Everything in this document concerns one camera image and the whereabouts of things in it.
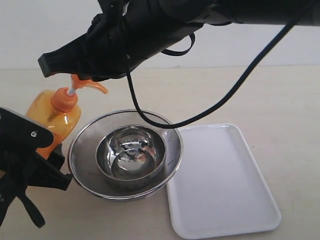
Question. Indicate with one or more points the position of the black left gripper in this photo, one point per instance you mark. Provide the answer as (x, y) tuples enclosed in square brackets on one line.
[(47, 175)]

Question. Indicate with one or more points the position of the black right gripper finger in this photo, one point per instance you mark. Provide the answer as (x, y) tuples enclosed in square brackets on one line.
[(73, 58)]

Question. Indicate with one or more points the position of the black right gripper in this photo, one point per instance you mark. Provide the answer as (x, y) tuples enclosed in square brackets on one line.
[(129, 32)]

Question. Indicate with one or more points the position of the orange pump soap bottle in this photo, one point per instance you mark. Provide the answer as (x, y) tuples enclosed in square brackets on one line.
[(58, 110)]

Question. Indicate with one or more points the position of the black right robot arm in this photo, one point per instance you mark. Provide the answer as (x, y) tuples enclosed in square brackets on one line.
[(224, 12)]

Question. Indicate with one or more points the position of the small stainless steel bowl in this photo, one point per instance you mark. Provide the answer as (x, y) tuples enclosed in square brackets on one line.
[(131, 156)]

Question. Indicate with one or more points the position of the steel mesh strainer basket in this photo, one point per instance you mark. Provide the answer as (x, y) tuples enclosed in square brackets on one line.
[(82, 156)]

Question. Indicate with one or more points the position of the white rectangular plastic tray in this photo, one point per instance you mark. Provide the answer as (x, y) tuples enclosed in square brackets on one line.
[(218, 189)]

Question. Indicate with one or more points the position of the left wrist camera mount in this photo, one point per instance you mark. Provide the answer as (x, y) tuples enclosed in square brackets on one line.
[(20, 134)]

